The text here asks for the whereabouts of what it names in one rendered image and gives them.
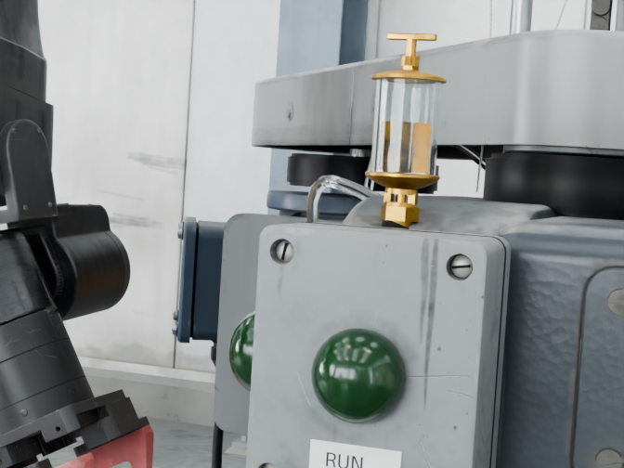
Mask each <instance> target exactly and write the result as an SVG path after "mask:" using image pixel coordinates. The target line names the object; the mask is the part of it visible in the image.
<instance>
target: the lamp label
mask: <svg viewBox="0 0 624 468"><path fill-rule="evenodd" d="M400 464H401V451H394V450H388V449H381V448H369V447H361V446H355V445H348V444H342V443H335V442H329V441H322V440H316V439H311V441H310V455H309V468H400Z"/></svg>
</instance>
